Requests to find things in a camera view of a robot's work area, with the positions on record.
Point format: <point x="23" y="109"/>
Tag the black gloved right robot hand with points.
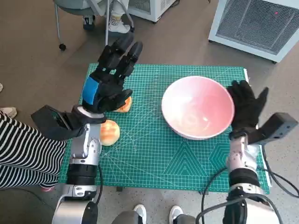
<point x="245" y="107"/>

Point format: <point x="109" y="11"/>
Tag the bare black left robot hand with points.
<point x="107" y="91"/>

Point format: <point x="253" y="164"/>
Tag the long striped toy bread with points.
<point x="126" y="106"/>

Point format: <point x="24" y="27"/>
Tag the round toy bread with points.
<point x="111" y="133"/>

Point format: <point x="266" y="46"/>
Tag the pink bowl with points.
<point x="198" y="109"/>

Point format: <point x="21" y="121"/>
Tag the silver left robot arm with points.
<point x="86" y="144"/>

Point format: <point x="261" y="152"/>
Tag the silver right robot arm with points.
<point x="240" y="158"/>

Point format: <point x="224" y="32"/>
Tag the person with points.
<point x="23" y="151"/>
<point x="115" y="21"/>
<point x="140" y="211"/>

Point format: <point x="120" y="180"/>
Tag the green cutting mat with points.
<point x="144" y="151"/>

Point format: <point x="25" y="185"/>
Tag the large white mesh cabinet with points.
<point x="252" y="25"/>

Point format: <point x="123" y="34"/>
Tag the grey office chair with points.
<point x="70" y="9"/>

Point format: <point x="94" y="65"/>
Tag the small white mesh cabinet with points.
<point x="154" y="11"/>

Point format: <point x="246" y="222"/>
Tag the person's shoe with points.
<point x="9" y="112"/>
<point x="1" y="87"/>

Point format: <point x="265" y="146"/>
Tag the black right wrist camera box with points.
<point x="275" y="128"/>

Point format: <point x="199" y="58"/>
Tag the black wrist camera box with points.
<point x="275" y="128"/>
<point x="51" y="121"/>

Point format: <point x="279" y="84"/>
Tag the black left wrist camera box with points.
<point x="51" y="121"/>

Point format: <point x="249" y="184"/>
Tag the black table bracket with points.
<point x="119" y="189"/>

